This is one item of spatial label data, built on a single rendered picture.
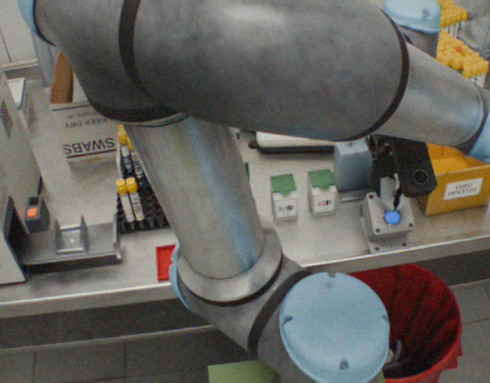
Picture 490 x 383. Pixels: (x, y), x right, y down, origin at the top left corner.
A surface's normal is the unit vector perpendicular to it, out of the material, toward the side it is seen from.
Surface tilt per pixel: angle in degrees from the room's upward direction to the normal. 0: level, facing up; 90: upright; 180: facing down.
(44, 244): 0
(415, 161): 28
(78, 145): 90
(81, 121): 91
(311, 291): 9
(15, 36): 90
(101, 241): 0
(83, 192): 0
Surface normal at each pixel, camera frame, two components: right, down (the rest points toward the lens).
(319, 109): 0.25, 0.78
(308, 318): 0.07, -0.64
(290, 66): 0.28, 0.43
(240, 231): 0.72, 0.48
